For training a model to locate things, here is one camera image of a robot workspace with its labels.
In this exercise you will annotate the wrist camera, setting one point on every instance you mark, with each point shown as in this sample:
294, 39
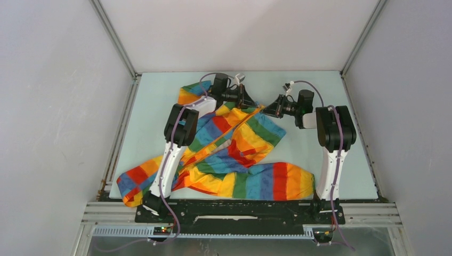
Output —
288, 87
239, 78

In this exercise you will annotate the aluminium front frame rail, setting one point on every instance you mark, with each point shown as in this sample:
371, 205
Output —
356, 214

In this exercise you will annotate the aluminium corner post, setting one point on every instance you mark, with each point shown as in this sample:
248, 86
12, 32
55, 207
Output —
369, 25
114, 37

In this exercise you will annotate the right aluminium corner post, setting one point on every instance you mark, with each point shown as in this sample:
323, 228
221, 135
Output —
369, 25

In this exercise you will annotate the left aluminium corner post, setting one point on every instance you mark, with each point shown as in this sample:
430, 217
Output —
114, 37

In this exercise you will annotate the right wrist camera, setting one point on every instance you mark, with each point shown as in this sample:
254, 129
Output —
288, 87

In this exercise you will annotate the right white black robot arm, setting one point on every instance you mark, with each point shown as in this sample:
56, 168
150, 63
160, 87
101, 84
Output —
336, 134

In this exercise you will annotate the white cable duct strip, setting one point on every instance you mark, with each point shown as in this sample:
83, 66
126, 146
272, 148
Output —
159, 232

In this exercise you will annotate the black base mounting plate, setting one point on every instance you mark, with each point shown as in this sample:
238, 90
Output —
242, 216

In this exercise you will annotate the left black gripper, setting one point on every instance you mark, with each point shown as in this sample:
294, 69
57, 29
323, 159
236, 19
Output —
243, 100

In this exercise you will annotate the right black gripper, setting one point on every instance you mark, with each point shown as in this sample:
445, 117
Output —
275, 109

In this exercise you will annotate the rainbow striped jacket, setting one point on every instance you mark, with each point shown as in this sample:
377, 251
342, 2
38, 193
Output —
226, 157

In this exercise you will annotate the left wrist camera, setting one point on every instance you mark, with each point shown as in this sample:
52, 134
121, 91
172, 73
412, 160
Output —
239, 78

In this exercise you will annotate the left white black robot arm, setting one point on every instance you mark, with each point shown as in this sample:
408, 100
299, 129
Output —
180, 132

